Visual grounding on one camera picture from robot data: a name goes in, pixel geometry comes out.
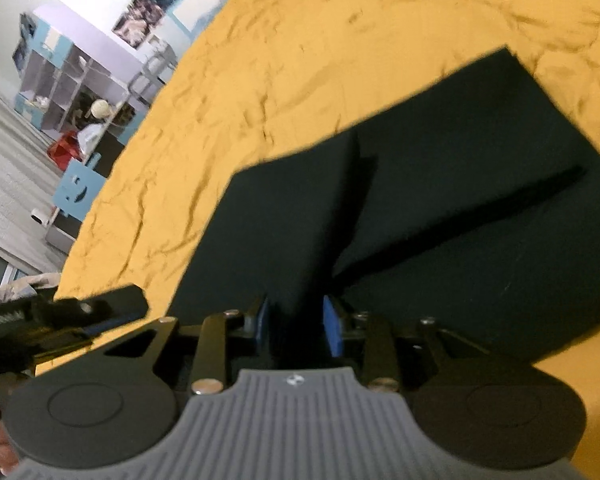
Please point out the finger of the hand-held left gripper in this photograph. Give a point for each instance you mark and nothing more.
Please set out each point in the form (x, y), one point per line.
(105, 305)

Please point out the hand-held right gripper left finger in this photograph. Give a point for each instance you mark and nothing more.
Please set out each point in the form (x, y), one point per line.
(263, 321)

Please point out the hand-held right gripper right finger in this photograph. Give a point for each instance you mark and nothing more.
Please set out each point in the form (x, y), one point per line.
(333, 330)

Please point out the black pants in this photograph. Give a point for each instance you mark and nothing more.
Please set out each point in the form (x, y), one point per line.
(455, 160)

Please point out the pale cloth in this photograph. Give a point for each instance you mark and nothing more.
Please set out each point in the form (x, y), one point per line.
(22, 282)

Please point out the small white device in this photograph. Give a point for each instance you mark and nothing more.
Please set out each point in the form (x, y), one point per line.
(40, 218)

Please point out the blue smiley chair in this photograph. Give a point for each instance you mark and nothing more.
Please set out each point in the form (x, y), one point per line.
(77, 189)

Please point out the grey curtain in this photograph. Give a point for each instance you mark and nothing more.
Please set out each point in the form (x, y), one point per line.
(10, 185)

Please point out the red bag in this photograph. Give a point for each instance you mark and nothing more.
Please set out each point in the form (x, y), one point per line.
(62, 151)

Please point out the white plastic bag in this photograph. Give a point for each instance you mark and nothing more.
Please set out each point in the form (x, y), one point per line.
(90, 135)

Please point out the cream round ball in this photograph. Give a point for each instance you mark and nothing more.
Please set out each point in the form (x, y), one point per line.
(100, 109)

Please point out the metal rack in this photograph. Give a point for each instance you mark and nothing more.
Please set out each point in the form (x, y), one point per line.
(147, 67)

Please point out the white blue bookshelf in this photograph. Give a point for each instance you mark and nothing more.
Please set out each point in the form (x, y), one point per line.
(95, 42)

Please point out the yellow quilt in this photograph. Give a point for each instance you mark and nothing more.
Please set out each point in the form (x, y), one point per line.
(330, 60)

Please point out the wall poster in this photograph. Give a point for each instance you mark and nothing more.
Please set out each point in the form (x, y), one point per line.
(140, 25)

